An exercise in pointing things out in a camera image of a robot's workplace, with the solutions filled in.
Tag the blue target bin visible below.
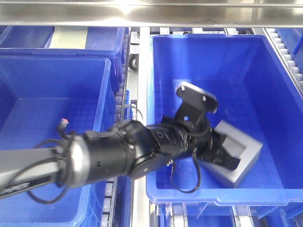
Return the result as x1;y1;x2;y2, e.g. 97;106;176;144
147;35;303;206

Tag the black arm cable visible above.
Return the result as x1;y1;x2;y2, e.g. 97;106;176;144
26;104;202;205

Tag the stainless steel rack frame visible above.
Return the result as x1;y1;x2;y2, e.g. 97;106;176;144
0;0;303;28

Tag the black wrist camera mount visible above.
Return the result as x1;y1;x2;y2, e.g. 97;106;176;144
174;81;218;129

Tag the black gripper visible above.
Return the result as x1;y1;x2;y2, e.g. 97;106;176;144
163;116;240;170

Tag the blue bin left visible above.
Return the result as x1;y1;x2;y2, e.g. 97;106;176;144
0;48;116;227

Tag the gray foam base block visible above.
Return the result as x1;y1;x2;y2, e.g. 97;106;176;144
201;120;263;188

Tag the robot arm black and gray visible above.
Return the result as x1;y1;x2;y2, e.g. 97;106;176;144
0;117;240;198

